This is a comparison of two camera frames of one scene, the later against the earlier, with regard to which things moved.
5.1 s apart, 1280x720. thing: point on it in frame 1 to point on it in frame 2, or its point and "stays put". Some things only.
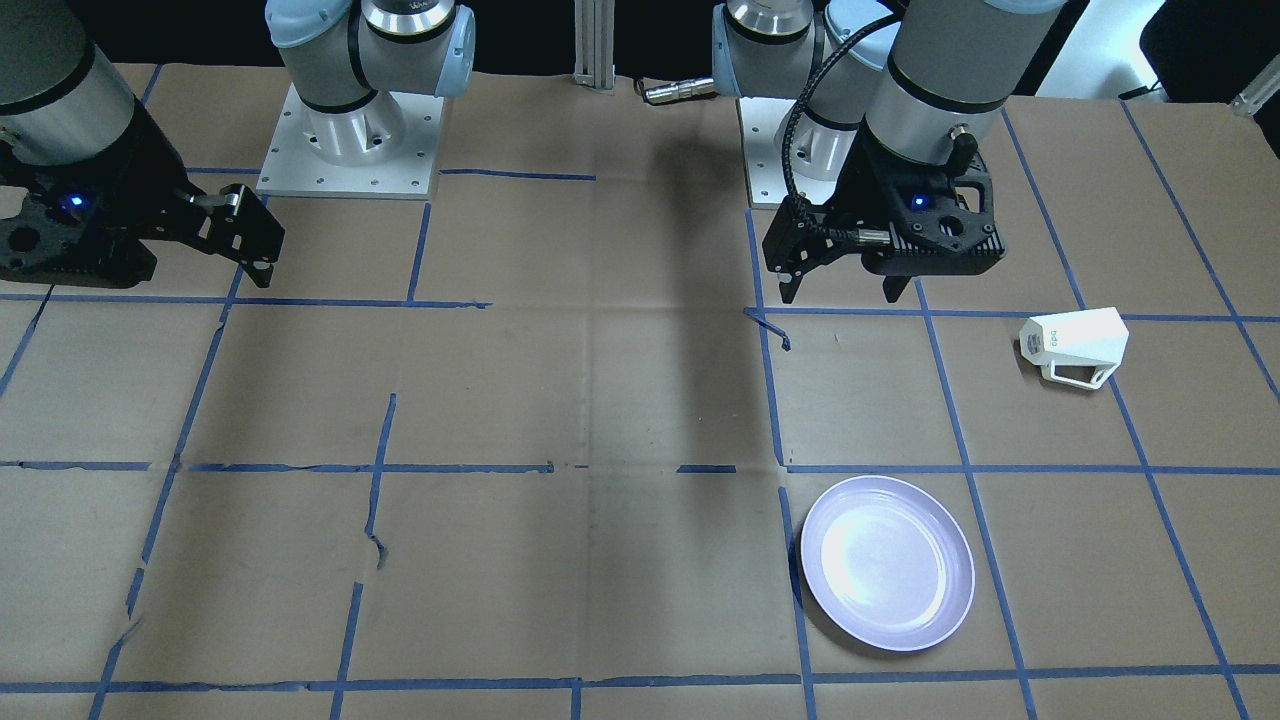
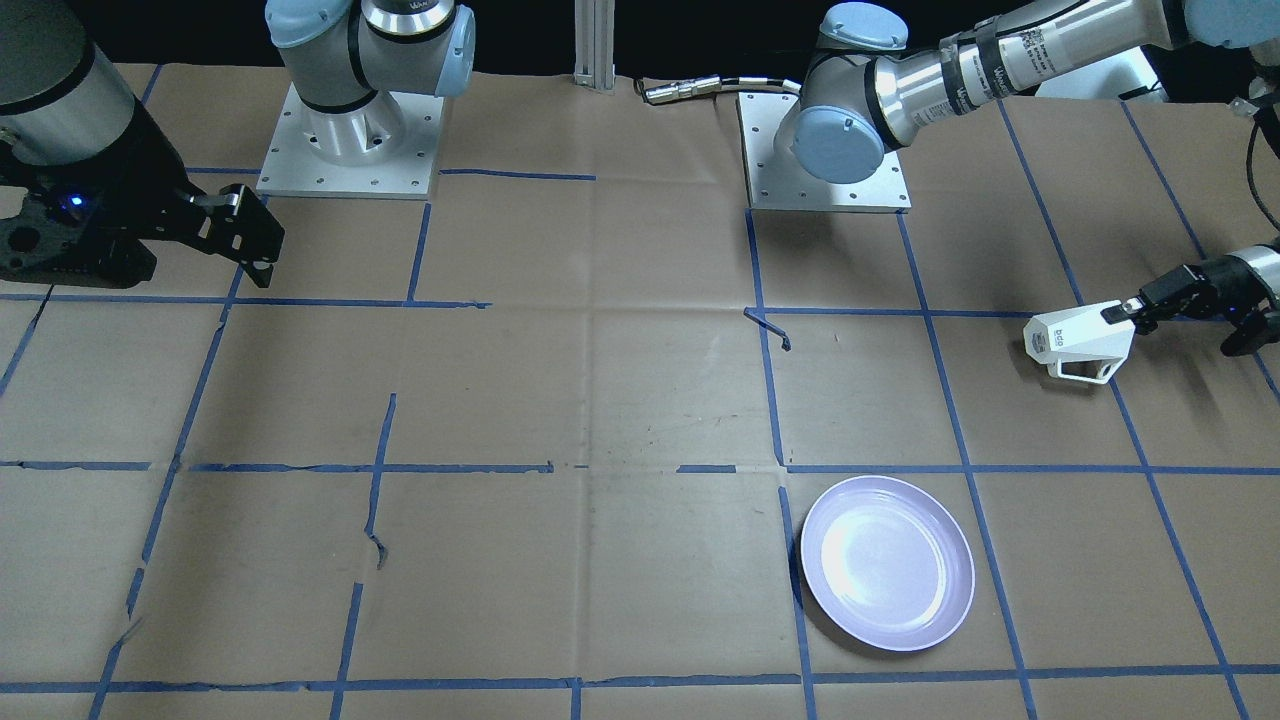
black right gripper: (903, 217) to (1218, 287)
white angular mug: (1081, 348) stays put
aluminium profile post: (594, 27) stays put
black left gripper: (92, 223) stays put
